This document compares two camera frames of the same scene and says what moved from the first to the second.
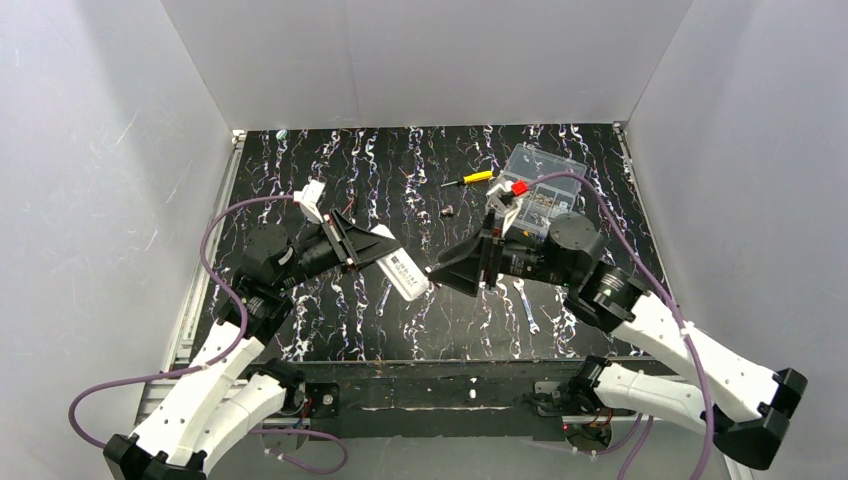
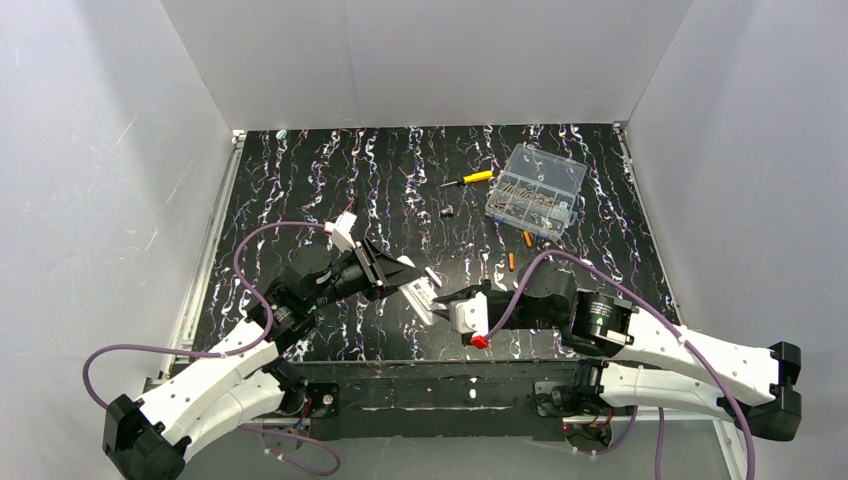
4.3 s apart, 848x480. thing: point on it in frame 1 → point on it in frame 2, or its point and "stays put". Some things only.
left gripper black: (340, 240) → (371, 268)
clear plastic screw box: (546, 200) stays put
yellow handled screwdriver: (474, 178) stays put
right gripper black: (490, 257) → (488, 304)
